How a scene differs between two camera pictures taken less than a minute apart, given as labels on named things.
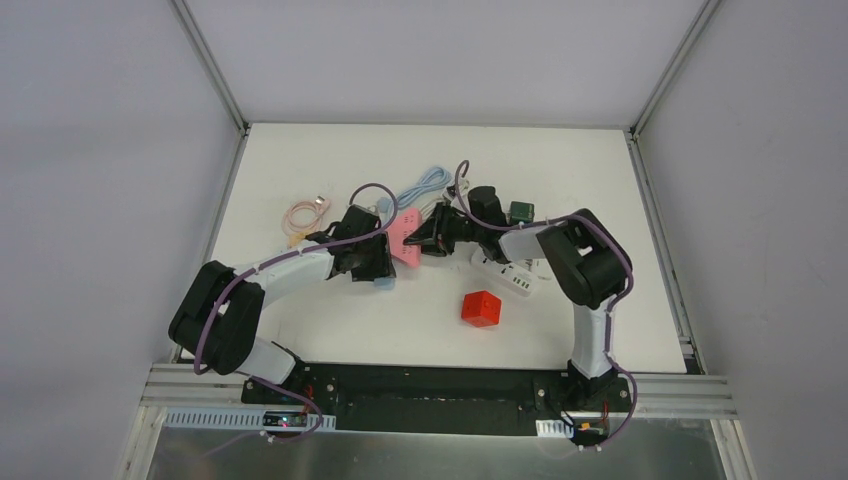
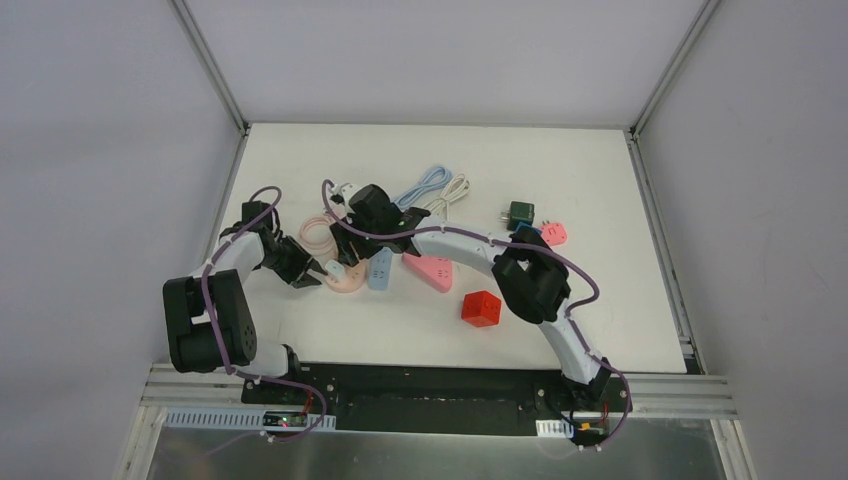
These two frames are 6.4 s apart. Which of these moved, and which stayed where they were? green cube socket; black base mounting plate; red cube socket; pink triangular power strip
Moved: pink triangular power strip
Stayed: green cube socket; black base mounting plate; red cube socket
